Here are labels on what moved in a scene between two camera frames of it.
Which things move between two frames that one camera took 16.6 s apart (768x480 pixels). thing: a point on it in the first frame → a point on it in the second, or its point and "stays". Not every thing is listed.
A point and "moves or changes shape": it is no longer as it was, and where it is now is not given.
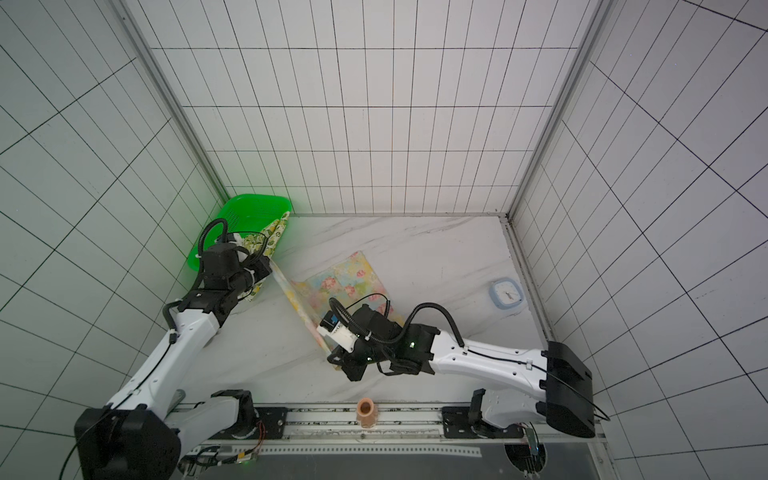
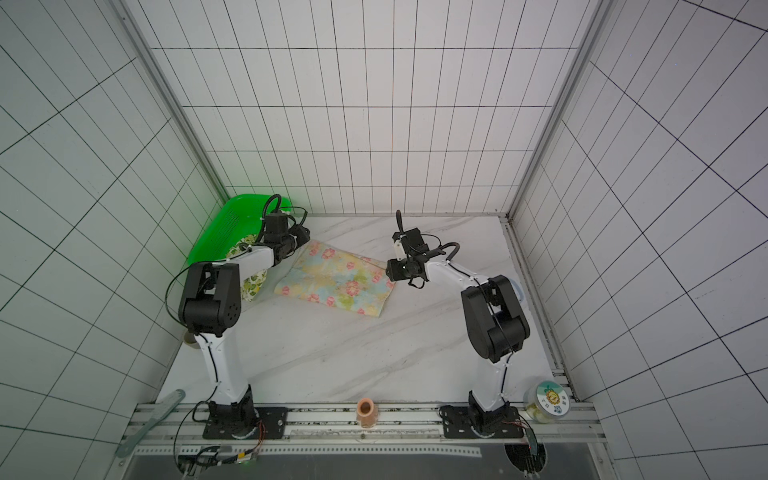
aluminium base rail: x=542 y=429 stays
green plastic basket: x=243 y=214 stays
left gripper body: x=257 y=271 → x=297 y=235
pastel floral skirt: x=350 y=283 moves or changes shape
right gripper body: x=352 y=361 → x=396 y=269
